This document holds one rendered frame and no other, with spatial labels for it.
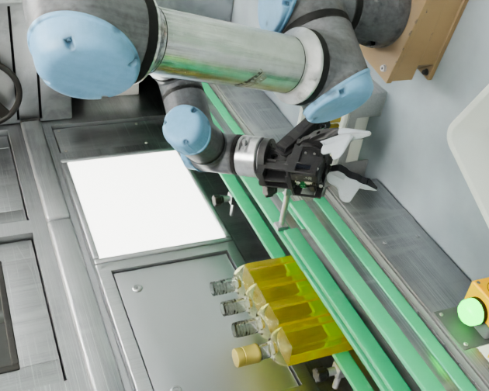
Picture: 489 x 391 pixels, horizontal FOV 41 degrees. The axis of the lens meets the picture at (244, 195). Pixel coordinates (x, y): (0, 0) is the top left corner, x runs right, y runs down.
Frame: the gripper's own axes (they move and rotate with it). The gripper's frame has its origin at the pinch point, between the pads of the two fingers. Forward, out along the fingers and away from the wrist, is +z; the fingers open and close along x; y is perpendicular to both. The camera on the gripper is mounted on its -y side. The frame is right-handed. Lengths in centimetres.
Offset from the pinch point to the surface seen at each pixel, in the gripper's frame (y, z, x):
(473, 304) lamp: 19.1, 18.6, -10.2
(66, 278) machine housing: 22, -66, -25
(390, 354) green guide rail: 25.7, 6.0, -21.1
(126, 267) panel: 14, -56, -30
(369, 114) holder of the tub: -20.9, -6.5, -11.8
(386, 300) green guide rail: 18.5, 4.4, -15.4
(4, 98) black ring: -29, -114, -26
